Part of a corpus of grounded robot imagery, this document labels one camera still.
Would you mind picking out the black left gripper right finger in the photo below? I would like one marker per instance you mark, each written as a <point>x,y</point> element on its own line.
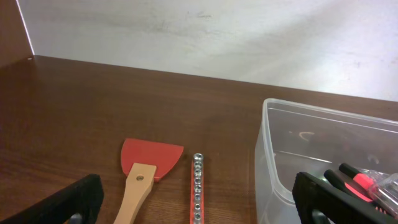
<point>319,202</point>

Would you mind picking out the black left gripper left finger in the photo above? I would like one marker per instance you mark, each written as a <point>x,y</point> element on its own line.
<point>83,197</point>

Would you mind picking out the black orange long-nose pliers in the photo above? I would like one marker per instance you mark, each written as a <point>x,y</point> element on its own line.
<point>353,182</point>

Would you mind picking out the clear case coloured screwdrivers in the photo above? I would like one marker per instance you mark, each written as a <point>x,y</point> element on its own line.
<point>382,188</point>

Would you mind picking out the red socket rail with sockets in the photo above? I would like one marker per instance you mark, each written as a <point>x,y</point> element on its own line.
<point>197,208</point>

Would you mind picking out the clear plastic container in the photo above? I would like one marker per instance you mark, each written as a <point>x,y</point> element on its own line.
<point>295,137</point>

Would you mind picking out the orange scraper wooden handle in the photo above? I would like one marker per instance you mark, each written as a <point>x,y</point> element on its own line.
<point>143,163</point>

